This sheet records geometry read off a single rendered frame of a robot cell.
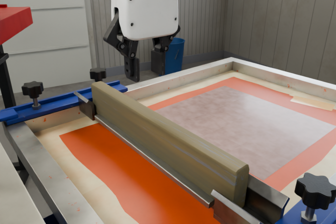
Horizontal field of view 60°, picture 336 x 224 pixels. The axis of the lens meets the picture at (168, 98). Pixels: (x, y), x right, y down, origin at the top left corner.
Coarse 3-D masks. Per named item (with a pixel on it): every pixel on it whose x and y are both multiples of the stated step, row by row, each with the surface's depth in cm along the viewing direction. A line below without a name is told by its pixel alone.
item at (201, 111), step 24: (192, 96) 84; (216, 96) 84; (240, 96) 84; (264, 96) 84; (192, 120) 71; (216, 120) 71; (72, 144) 61; (96, 144) 61; (120, 144) 61; (96, 168) 54; (120, 168) 54
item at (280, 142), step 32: (288, 96) 84; (224, 128) 67; (256, 128) 67; (288, 128) 67; (320, 128) 67; (256, 160) 56; (288, 160) 56; (320, 160) 56; (128, 192) 48; (160, 192) 48
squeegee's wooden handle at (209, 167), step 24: (96, 96) 64; (120, 96) 58; (120, 120) 58; (144, 120) 51; (168, 120) 49; (144, 144) 53; (168, 144) 47; (192, 144) 42; (192, 168) 43; (216, 168) 39; (240, 168) 37; (240, 192) 39
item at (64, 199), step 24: (192, 72) 93; (216, 72) 101; (240, 72) 104; (264, 72) 96; (288, 72) 93; (144, 96) 83; (24, 120) 64; (48, 120) 67; (24, 144) 55; (48, 168) 48; (48, 192) 43; (72, 192) 43; (72, 216) 39; (96, 216) 39
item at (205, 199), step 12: (96, 120) 64; (120, 132) 58; (132, 144) 54; (144, 156) 51; (156, 156) 51; (168, 168) 48; (180, 180) 45; (192, 192) 43; (204, 192) 42; (204, 204) 41
